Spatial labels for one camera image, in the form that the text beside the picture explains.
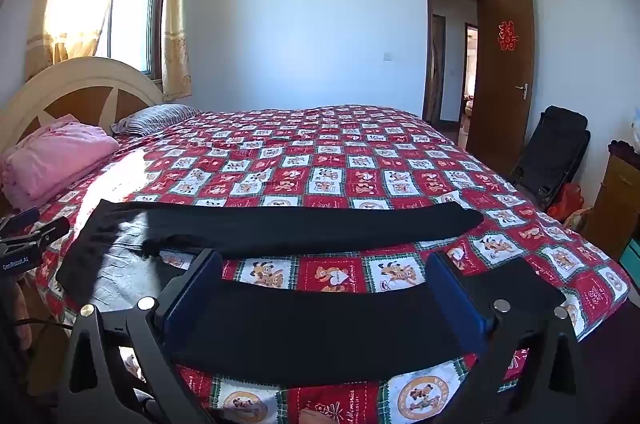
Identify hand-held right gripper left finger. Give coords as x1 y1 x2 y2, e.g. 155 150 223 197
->
57 249 226 424

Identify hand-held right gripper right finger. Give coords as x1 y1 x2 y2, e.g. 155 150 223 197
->
427 251 583 424

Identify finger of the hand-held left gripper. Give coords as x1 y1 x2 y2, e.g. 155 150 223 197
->
0 217 71 257
0 207 41 235

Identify black pants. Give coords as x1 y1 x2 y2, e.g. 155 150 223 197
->
56 198 567 389

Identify pink folded blanket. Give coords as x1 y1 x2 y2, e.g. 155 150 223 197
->
0 114 121 211

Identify patterned cloth bag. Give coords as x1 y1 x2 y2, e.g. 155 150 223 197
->
565 208 596 230

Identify red plastic bag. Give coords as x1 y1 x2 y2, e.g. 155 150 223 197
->
547 183 585 221

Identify striped pillow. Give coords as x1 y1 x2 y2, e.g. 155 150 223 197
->
111 104 201 136

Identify cream wooden headboard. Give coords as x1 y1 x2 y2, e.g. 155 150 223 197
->
0 57 166 155

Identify printed red blanket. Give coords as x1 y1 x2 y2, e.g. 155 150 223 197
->
25 104 632 424

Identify teal box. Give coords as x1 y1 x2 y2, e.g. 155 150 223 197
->
620 237 640 275

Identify black folding chair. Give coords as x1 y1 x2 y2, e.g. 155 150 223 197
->
507 106 592 211

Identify wooden cabinet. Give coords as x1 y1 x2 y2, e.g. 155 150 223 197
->
592 144 640 250

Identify brown wooden door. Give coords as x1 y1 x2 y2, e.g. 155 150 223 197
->
467 0 535 175

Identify dark red cloth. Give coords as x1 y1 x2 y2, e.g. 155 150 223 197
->
607 138 640 157

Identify narrow yellow curtain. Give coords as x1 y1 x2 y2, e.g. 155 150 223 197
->
160 0 193 101

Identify red door decoration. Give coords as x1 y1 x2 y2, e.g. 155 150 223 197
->
496 21 518 51

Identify black cable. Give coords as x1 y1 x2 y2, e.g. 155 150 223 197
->
15 318 76 331

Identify brown door frame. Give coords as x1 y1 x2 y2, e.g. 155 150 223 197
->
422 0 493 130

